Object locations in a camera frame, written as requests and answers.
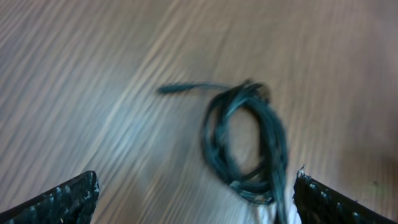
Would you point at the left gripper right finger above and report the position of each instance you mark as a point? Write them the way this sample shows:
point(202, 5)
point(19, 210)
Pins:
point(318, 204)

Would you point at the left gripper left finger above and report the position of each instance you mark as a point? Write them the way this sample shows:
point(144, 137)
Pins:
point(73, 201)

